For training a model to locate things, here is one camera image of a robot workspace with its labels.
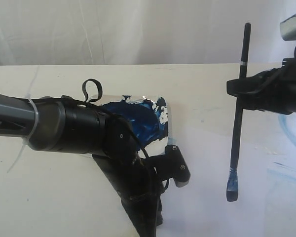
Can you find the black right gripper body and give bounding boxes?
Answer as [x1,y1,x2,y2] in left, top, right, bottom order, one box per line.
[246,58,296,115]

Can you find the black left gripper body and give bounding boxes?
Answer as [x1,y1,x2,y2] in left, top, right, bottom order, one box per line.
[92,112,163,223]

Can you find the black paintbrush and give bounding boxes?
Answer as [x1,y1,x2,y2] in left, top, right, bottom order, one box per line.
[226,22,251,202]

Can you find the white paper sheet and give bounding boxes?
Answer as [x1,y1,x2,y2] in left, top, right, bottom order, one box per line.
[157,111,296,237]

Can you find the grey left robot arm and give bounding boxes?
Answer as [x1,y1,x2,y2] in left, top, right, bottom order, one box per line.
[0,94,160,237]

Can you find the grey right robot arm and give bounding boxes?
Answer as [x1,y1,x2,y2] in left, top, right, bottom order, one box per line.
[226,58,296,115]

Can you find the blue tape piece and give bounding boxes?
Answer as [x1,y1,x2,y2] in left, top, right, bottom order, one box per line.
[167,137,177,150]

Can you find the white plate with blue paint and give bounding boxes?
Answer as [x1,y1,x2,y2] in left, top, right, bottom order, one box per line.
[87,95,169,160]

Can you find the white zip tie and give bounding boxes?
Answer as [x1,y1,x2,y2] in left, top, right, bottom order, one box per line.
[7,65,40,173]

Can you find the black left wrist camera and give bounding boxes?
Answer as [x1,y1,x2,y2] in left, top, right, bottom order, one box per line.
[150,144,191,188]

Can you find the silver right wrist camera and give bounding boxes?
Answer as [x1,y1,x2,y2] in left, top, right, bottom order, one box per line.
[280,14,296,41]

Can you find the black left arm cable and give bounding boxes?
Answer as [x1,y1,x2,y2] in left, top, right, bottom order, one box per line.
[39,79,168,223]

